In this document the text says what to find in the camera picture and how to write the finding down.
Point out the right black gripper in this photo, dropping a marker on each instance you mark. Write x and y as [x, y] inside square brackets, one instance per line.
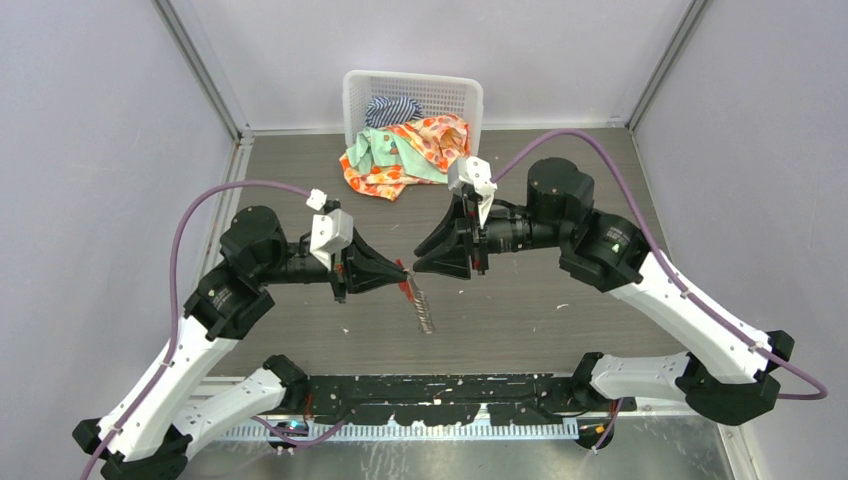
[451, 256]

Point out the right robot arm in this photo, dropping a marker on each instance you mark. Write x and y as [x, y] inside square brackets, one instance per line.
[725, 371]

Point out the mint green cloth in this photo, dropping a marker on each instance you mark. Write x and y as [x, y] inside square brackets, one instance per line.
[396, 156]

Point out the blue striped cloth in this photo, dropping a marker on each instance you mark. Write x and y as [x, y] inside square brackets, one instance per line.
[383, 111]

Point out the metal keyring holder red handle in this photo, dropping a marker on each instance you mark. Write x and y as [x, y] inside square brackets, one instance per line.
[416, 296]

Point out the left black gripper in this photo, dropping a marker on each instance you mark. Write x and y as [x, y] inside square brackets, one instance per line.
[360, 277]

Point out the white plastic laundry basket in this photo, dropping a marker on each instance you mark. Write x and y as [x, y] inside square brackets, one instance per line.
[437, 95]

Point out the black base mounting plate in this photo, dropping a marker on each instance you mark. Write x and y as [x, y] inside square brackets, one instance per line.
[439, 400]

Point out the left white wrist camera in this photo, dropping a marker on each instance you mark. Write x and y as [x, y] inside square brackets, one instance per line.
[332, 228]

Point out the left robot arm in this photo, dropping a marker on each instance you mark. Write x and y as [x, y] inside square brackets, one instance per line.
[153, 432]

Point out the orange floral cloth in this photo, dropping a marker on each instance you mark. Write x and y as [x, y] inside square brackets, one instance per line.
[450, 131]

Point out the white slotted cable duct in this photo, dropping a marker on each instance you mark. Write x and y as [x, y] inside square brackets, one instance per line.
[481, 429]

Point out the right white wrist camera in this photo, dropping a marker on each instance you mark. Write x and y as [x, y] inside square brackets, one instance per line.
[475, 173]

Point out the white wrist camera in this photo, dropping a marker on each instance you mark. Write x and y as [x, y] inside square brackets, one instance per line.
[332, 228]
[475, 173]

